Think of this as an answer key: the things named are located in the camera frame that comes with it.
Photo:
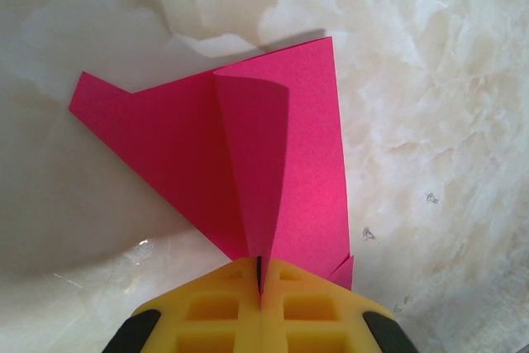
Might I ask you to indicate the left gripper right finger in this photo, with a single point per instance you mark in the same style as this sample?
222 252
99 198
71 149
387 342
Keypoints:
322 316

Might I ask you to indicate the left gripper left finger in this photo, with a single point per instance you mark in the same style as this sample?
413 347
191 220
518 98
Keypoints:
206 316

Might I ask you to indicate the pink square paper sheet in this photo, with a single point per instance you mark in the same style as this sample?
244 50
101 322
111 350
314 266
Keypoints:
186 142

